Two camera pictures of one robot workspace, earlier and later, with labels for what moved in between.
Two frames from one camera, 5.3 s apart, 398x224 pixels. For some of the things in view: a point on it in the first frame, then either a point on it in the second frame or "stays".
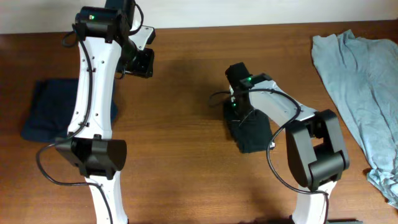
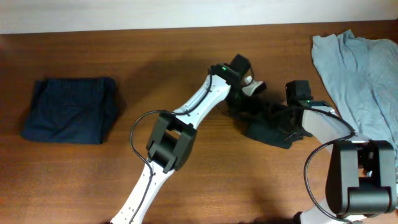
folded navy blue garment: x=49 y=111 stays
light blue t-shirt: x=364 y=73 stays
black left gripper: x=146 y=68 to x=250 y=108
